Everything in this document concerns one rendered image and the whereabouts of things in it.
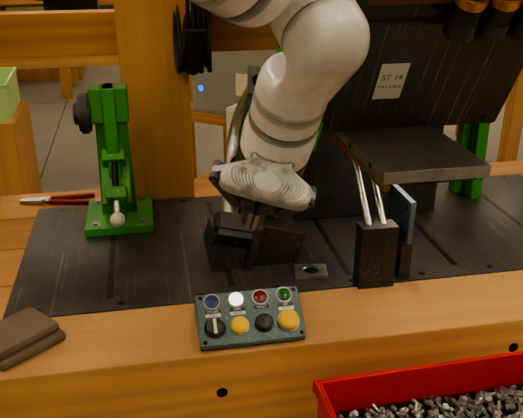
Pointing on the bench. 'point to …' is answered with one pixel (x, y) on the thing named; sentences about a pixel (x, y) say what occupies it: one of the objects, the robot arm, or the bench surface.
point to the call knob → (214, 327)
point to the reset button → (240, 324)
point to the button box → (272, 305)
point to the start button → (289, 319)
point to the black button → (264, 322)
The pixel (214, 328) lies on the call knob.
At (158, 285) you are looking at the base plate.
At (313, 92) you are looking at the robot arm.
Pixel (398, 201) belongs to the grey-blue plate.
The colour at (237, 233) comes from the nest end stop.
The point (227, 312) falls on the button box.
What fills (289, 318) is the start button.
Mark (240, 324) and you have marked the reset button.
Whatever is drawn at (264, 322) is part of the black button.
